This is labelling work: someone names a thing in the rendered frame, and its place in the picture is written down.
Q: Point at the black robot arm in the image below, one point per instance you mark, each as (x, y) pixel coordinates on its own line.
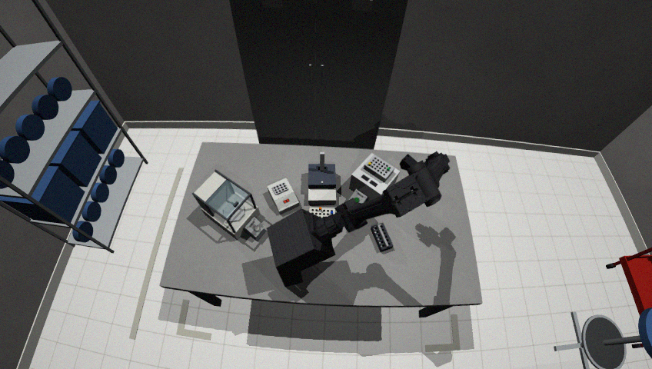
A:
(422, 179)

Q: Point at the white tube rack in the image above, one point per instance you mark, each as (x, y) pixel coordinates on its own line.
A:
(323, 213)

